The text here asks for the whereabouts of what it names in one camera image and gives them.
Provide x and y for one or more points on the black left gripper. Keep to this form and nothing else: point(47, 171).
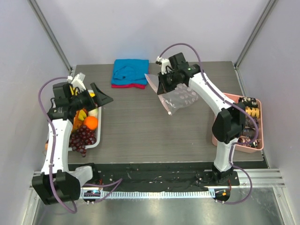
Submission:
point(102, 98)

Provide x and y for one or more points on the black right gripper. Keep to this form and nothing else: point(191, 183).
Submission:
point(162, 80)

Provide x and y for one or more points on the clear pink-dotted zip bag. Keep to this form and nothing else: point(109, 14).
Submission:
point(181, 97)

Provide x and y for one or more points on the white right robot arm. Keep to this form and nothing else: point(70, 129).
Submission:
point(229, 117)

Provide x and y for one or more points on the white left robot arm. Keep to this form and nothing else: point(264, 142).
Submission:
point(56, 183)

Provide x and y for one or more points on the white green radish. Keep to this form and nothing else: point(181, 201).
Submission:
point(93, 113)

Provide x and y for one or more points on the folded red cloth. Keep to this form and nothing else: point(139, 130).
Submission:
point(129, 86)

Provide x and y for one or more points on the orange fruit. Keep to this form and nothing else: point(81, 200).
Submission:
point(91, 122)

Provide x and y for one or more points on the white fruit basket tray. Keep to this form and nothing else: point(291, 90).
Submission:
point(77, 123)

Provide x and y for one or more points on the folded blue cloth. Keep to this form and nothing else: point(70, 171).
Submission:
point(130, 71)

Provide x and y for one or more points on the dark red grape bunch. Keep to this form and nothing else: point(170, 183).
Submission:
point(81, 138)

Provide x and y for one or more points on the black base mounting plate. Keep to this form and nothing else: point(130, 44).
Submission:
point(163, 177)

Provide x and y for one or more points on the floral dark rolled sock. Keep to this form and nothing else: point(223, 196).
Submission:
point(247, 142)

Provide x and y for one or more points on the pink compartment organizer box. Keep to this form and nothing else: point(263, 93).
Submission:
point(248, 123)

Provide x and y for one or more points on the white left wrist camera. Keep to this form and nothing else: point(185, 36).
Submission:
point(77, 81)

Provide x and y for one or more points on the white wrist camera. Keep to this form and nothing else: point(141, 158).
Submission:
point(77, 81)
point(164, 64)

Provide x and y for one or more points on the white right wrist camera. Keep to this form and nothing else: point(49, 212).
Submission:
point(164, 64)

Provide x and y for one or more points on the white slotted cable duct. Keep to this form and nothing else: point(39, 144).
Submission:
point(95, 194)

